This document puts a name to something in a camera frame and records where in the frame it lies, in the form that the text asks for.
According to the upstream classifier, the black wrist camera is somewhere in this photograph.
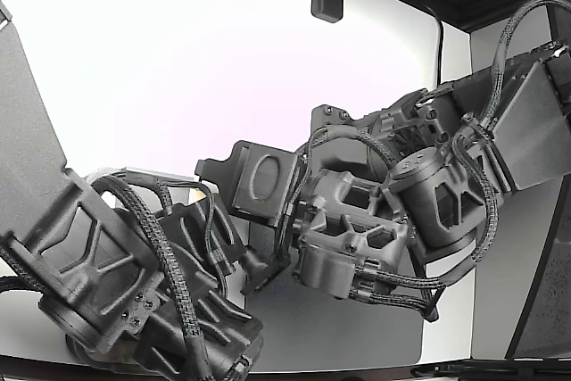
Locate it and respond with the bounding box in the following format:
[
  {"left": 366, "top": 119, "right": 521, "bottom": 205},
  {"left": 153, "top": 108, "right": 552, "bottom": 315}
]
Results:
[{"left": 240, "top": 249, "right": 291, "bottom": 296}]

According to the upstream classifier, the thin black power cable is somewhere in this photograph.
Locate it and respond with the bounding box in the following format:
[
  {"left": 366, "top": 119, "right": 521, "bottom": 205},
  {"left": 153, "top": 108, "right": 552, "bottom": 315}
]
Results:
[{"left": 418, "top": 4, "right": 446, "bottom": 90}]

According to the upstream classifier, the gray rubber mat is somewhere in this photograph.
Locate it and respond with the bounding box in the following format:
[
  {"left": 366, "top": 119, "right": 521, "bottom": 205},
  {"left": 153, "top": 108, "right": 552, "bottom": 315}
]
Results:
[{"left": 244, "top": 215, "right": 426, "bottom": 365}]

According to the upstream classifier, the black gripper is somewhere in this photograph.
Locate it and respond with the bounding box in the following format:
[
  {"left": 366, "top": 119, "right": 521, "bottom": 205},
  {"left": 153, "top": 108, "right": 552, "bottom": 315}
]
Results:
[{"left": 194, "top": 139, "right": 300, "bottom": 228}]

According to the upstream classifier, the thick black braided cable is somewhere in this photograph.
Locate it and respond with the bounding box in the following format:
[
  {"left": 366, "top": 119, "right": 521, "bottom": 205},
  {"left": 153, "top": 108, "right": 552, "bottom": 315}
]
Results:
[{"left": 87, "top": 173, "right": 215, "bottom": 381}]

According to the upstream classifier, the black cable with connector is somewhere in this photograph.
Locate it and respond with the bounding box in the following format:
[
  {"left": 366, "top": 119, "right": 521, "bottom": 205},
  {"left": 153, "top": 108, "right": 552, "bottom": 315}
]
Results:
[{"left": 409, "top": 357, "right": 571, "bottom": 378}]

